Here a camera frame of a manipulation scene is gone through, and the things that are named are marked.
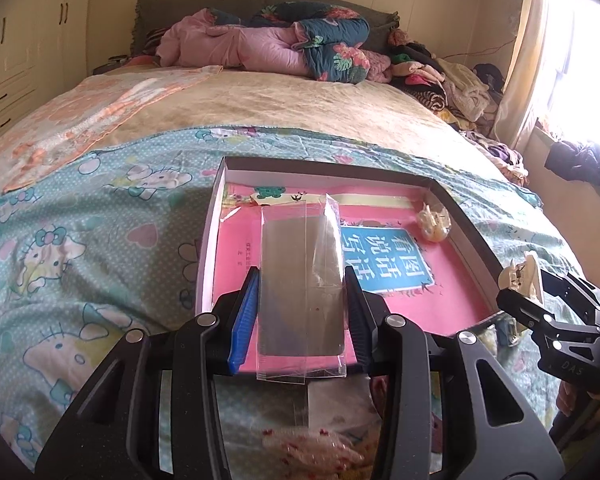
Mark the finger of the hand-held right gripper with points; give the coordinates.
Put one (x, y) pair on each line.
(520, 306)
(572, 287)

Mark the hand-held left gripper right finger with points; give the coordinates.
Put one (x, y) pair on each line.
(355, 320)

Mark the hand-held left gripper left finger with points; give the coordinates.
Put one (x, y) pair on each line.
(245, 320)

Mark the cream hair clip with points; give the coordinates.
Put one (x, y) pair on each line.
(527, 275)

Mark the clear packet with grey card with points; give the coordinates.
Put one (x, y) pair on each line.
(300, 285)

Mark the shallow cardboard box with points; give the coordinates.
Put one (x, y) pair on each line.
(212, 240)

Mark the pink book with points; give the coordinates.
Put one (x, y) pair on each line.
(405, 320)

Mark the small translucent cream hair claw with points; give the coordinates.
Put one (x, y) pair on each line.
(434, 222)

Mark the dark garment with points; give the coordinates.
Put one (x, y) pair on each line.
(580, 160)

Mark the pink lace bow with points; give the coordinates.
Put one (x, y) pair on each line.
(320, 455)

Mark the purple clothes heap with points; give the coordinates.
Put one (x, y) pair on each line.
(497, 152)

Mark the cartoon printed bed sheet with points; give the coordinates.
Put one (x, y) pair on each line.
(80, 240)

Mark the beige blanket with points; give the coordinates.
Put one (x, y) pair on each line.
(290, 105)

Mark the pile of clothes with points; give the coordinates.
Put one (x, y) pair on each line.
(460, 85)

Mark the cream curtain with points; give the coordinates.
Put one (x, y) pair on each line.
(530, 60)

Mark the orange floral cloth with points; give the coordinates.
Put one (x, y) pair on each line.
(80, 120)

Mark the pink quilt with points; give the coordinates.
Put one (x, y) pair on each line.
(240, 45)

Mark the dark floral quilt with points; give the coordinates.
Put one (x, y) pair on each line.
(330, 35)

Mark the dark bedside item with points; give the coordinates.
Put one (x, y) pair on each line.
(112, 62)

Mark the cream wardrobe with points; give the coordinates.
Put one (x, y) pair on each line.
(20, 35)

